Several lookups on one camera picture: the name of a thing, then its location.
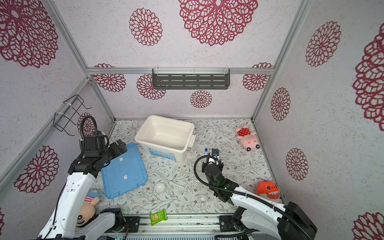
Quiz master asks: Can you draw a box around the blue plastic bin lid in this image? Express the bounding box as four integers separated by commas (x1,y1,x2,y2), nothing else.
102,143,148,199

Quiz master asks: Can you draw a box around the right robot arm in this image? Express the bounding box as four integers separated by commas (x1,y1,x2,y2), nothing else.
193,155,318,240

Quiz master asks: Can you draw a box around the red shark plush toy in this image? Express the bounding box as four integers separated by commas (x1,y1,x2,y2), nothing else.
257,181,281,203

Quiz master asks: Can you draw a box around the white plastic storage bin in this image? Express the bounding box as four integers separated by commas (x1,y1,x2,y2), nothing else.
135,115,196,162

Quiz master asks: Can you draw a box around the white round dish large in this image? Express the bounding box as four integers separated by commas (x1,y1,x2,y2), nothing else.
154,183,166,194

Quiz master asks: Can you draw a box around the aluminium front rail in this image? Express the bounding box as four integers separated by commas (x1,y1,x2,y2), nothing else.
103,212,305,236

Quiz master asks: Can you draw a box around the cartoon boy plush doll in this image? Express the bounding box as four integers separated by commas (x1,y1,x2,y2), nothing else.
76,190,101,228

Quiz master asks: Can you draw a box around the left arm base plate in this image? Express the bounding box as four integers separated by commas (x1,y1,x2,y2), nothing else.
106,216,141,234

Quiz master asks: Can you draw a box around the grey wall shelf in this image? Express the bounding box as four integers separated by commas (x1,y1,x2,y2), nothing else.
152,69,231,90

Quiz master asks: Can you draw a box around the black wire wall rack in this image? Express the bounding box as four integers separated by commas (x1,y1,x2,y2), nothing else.
52,95,92,137

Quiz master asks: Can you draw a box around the pink pig plush toy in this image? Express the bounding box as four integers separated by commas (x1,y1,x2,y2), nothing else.
236,125,261,152

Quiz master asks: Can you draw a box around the white round dish small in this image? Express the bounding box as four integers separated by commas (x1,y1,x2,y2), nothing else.
199,195,208,203

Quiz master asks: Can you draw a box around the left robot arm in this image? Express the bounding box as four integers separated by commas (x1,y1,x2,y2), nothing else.
37,116,127,240

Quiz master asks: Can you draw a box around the clear glass test tube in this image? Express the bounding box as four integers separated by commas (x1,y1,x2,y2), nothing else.
160,174,185,193

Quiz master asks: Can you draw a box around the green snack packet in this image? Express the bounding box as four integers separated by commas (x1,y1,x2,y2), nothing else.
150,209,168,226

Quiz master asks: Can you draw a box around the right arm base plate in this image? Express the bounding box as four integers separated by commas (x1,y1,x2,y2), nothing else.
219,215,239,233

